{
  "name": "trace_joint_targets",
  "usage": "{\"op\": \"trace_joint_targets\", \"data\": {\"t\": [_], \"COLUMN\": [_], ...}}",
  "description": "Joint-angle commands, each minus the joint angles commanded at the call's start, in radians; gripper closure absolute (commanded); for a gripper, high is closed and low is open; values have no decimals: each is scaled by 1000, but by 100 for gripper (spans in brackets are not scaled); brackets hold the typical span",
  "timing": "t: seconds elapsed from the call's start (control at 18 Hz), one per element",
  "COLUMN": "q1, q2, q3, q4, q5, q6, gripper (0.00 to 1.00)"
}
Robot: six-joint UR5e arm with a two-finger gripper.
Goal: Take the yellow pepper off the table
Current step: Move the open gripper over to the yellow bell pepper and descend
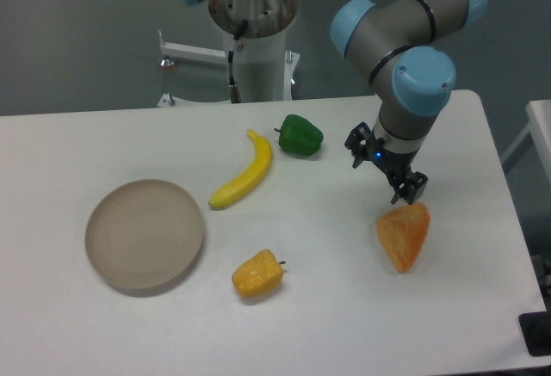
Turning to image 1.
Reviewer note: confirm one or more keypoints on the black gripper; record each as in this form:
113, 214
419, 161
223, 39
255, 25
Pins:
407, 185

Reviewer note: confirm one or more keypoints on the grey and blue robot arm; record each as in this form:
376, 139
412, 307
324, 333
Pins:
390, 46

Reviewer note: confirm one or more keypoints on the green pepper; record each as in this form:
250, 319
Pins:
299, 136

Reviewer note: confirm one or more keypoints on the yellow pepper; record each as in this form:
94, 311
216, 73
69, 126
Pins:
258, 275

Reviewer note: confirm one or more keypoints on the orange wedge-shaped toy food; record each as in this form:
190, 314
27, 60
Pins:
402, 232

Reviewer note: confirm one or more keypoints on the white side table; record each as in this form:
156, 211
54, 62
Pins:
535, 133

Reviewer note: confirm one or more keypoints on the yellow banana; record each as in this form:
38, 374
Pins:
241, 185

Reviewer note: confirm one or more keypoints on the black device at table edge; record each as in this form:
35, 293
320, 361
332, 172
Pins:
535, 327

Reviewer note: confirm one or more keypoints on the beige round plate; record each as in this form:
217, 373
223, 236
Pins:
143, 237

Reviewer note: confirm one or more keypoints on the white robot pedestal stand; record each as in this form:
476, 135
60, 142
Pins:
259, 67

